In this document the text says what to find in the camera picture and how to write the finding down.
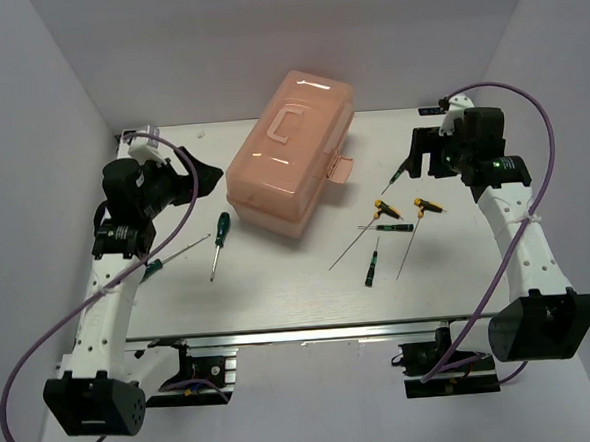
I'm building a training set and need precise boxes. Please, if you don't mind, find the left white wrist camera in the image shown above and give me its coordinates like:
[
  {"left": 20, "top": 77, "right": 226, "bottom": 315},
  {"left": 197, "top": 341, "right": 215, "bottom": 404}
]
[{"left": 128, "top": 125, "right": 164, "bottom": 164}]

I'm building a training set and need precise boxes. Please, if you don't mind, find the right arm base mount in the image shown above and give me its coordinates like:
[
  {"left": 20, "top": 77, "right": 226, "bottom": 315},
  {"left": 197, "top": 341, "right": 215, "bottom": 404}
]
[{"left": 391, "top": 326, "right": 501, "bottom": 399}]

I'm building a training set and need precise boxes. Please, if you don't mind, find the small green precision screwdriver horizontal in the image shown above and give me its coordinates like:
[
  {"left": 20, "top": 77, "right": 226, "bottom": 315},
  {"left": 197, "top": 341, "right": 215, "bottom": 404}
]
[{"left": 358, "top": 223, "right": 415, "bottom": 233}]

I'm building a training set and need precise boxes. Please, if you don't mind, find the right blue label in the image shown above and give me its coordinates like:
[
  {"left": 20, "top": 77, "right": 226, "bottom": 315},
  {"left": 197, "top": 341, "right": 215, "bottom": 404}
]
[{"left": 417, "top": 107, "right": 446, "bottom": 117}]

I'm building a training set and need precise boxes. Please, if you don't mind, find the yellow black T-handle key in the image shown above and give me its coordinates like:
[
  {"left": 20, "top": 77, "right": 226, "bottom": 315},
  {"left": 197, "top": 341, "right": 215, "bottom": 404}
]
[
  {"left": 396, "top": 197, "right": 446, "bottom": 279},
  {"left": 328, "top": 200, "right": 402, "bottom": 271}
]

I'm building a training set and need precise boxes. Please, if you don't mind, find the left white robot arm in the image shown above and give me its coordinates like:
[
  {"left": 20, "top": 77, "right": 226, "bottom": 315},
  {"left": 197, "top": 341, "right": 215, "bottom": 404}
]
[{"left": 43, "top": 156, "right": 223, "bottom": 436}]

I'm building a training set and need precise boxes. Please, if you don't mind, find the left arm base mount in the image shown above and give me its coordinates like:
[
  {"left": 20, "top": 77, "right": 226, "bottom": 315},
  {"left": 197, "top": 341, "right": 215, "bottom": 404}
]
[{"left": 146, "top": 338, "right": 236, "bottom": 409}]

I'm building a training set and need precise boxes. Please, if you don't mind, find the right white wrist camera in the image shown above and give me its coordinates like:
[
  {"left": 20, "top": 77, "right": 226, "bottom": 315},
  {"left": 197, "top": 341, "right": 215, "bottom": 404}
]
[{"left": 439, "top": 94, "right": 474, "bottom": 137}]

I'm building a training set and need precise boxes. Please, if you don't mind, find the pink plastic toolbox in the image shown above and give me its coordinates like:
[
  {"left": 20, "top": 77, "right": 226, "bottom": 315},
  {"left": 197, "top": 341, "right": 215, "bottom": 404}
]
[{"left": 226, "top": 71, "right": 355, "bottom": 238}]

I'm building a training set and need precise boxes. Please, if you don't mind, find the small green precision screwdriver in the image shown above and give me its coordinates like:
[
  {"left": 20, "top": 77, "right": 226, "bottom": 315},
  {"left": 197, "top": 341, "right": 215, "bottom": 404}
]
[
  {"left": 380, "top": 161, "right": 407, "bottom": 195},
  {"left": 364, "top": 238, "right": 380, "bottom": 288}
]

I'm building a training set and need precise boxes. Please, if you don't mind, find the green screwdriver short shaft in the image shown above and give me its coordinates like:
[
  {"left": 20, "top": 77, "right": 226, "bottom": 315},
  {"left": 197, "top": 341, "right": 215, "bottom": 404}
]
[{"left": 209, "top": 211, "right": 231, "bottom": 282}]

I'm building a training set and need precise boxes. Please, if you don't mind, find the green screwdriver long shaft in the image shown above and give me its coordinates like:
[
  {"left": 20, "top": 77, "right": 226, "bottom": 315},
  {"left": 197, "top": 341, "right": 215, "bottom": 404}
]
[{"left": 141, "top": 233, "right": 211, "bottom": 282}]

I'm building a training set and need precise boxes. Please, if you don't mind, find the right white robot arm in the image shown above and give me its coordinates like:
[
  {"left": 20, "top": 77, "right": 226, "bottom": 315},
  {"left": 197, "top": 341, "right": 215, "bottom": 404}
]
[{"left": 406, "top": 107, "right": 590, "bottom": 362}]

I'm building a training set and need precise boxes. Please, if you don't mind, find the aluminium front rail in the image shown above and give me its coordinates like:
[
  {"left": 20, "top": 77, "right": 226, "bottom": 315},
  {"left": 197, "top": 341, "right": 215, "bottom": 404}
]
[{"left": 121, "top": 313, "right": 503, "bottom": 357}]

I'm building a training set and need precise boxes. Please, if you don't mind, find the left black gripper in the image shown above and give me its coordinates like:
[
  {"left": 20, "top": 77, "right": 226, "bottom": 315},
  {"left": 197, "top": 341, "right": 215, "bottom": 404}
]
[{"left": 134, "top": 144, "right": 225, "bottom": 220}]

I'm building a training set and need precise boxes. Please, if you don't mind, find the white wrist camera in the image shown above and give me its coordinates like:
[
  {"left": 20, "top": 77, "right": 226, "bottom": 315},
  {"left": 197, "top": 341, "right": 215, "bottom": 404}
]
[
  {"left": 128, "top": 125, "right": 164, "bottom": 164},
  {"left": 439, "top": 94, "right": 474, "bottom": 137}
]

